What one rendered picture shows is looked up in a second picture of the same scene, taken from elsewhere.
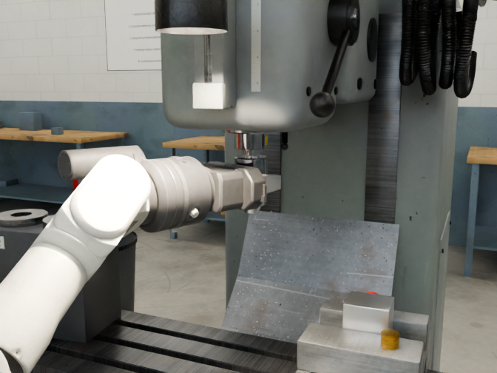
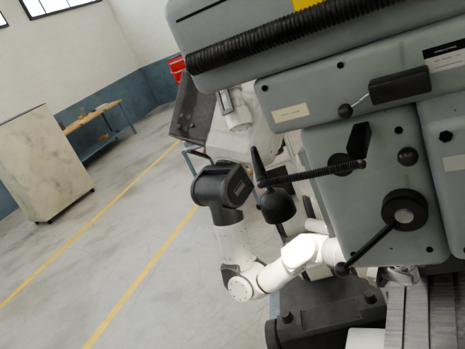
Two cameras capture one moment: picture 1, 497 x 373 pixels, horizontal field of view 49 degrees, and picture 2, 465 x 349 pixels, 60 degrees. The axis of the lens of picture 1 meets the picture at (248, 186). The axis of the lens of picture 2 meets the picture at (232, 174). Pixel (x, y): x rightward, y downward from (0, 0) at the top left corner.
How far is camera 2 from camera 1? 106 cm
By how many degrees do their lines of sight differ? 95
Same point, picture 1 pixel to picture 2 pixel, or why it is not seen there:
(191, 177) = (338, 256)
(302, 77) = (344, 246)
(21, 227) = not seen: hidden behind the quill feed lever
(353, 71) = (452, 240)
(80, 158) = (308, 225)
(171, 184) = (326, 255)
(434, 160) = not seen: outside the picture
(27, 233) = not seen: hidden behind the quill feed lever
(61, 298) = (278, 278)
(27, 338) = (265, 284)
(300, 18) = (332, 217)
